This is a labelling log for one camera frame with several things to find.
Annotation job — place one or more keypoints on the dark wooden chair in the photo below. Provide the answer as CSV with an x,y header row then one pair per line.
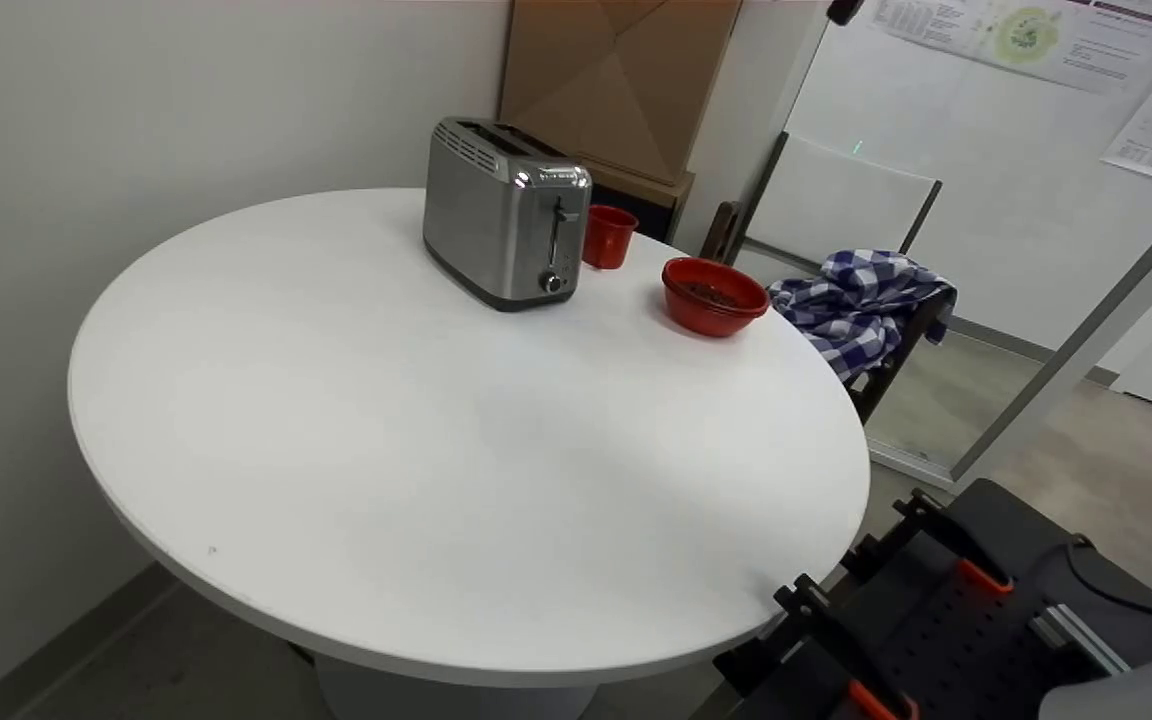
x,y
836,215

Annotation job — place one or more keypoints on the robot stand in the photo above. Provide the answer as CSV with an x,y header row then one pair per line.
x,y
946,620

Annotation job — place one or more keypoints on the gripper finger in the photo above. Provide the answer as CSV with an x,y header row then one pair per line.
x,y
844,9

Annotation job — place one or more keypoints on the black clamp with orange grip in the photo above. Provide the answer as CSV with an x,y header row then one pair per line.
x,y
946,545
826,650

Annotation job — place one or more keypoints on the red bowl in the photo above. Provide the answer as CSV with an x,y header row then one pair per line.
x,y
713,298

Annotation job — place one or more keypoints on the white poster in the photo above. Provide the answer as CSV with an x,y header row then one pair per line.
x,y
1036,35

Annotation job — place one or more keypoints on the black toaster lever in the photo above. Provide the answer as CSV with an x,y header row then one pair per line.
x,y
564,214

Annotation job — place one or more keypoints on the blue checkered cloth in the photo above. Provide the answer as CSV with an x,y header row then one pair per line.
x,y
854,305

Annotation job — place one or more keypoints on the red cup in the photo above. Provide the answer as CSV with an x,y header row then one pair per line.
x,y
606,238

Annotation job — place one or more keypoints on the toaster knob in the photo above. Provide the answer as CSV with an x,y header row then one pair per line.
x,y
551,283

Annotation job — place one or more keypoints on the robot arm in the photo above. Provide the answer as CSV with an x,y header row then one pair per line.
x,y
1151,685

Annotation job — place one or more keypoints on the cardboard box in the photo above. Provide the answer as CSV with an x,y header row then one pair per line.
x,y
616,80

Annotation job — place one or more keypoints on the silver toaster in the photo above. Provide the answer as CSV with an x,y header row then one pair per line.
x,y
481,225

